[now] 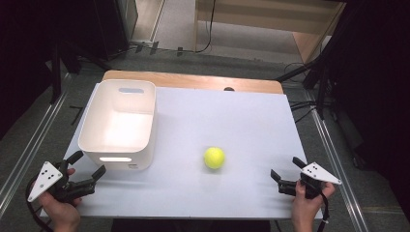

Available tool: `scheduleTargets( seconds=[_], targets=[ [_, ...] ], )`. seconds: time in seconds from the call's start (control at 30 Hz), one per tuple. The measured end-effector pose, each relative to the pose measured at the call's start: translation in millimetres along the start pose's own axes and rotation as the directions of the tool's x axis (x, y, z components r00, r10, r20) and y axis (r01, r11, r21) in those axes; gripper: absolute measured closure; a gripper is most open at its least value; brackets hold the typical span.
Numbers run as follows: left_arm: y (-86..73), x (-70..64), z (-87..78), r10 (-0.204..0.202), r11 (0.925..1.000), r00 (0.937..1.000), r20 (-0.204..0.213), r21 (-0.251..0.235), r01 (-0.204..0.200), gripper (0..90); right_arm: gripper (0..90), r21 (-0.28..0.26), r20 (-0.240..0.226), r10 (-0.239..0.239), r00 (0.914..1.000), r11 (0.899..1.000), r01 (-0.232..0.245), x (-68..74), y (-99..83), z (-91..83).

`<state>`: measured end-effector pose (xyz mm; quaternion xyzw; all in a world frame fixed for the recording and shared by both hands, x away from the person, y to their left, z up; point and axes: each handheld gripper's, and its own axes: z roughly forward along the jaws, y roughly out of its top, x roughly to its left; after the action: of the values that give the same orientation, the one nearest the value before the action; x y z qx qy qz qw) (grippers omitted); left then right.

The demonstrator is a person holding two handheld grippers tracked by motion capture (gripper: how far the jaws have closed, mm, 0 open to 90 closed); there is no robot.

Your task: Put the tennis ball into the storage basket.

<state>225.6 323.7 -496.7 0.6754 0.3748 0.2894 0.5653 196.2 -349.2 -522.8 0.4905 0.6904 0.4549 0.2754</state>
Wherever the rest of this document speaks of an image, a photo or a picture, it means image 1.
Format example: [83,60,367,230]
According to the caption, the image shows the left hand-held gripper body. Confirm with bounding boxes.
[26,160,97,204]

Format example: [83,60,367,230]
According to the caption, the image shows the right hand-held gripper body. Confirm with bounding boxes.
[278,161,342,200]

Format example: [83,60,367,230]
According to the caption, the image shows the white plastic storage bin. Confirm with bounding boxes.
[77,78,158,171]

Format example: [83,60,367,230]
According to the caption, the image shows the yellow tennis ball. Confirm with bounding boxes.
[203,146,226,170]

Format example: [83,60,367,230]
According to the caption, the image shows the person's right hand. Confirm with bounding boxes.
[291,179,337,232]

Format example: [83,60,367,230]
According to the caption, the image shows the person's left hand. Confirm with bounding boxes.
[38,167,83,232]

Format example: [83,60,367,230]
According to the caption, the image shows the white board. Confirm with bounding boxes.
[40,84,324,220]

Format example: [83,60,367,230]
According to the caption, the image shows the black metal stand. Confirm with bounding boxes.
[47,40,112,105]
[275,47,339,121]

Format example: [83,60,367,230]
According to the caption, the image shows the wooden table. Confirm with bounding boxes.
[102,70,285,96]

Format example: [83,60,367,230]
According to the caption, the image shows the dark cabinet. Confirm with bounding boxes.
[92,0,139,62]

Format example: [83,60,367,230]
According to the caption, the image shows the light wooden furniture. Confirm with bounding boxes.
[192,0,347,65]

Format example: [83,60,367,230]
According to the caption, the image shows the metal floor rail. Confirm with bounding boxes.
[0,72,73,217]
[304,90,370,232]

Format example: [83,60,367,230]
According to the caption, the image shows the black floor cables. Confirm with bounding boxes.
[282,62,324,125]

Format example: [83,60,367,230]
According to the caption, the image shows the black hanging cable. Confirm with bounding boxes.
[193,0,218,54]

